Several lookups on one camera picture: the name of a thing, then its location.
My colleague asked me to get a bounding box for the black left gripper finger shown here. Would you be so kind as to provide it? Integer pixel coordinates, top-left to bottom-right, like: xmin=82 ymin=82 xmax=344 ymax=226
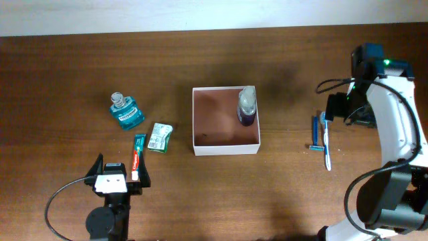
xmin=138 ymin=155 xmax=151 ymax=187
xmin=86 ymin=153 xmax=103 ymax=177

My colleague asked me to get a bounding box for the crumpled green white packet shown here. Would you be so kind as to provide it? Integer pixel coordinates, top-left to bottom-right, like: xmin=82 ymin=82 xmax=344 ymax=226
xmin=148 ymin=123 xmax=173 ymax=153

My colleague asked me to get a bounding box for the white square cardboard box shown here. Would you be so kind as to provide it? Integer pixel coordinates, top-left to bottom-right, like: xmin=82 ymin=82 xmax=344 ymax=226
xmin=192 ymin=86 xmax=261 ymax=156

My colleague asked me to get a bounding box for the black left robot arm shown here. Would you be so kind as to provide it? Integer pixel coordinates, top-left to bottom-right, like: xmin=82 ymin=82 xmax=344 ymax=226
xmin=84 ymin=155 xmax=151 ymax=241

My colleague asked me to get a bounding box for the teal Listerine mouthwash bottle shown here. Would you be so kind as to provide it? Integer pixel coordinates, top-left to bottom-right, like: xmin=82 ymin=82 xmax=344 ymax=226
xmin=109 ymin=92 xmax=145 ymax=130

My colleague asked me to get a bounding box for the green Colgate toothpaste tube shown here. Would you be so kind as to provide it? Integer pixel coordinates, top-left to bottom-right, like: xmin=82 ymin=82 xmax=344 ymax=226
xmin=131 ymin=134 xmax=146 ymax=181

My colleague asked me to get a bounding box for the purple liquid bottle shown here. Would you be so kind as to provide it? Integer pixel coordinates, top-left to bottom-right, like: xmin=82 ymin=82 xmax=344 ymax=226
xmin=237 ymin=86 xmax=257 ymax=127

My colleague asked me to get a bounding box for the blue white toothbrush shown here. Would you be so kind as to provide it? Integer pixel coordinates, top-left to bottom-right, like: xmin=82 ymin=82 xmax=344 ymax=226
xmin=320 ymin=112 xmax=332 ymax=171

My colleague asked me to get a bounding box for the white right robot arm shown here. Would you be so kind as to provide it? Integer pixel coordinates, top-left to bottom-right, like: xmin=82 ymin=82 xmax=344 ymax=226
xmin=318 ymin=57 xmax=427 ymax=240

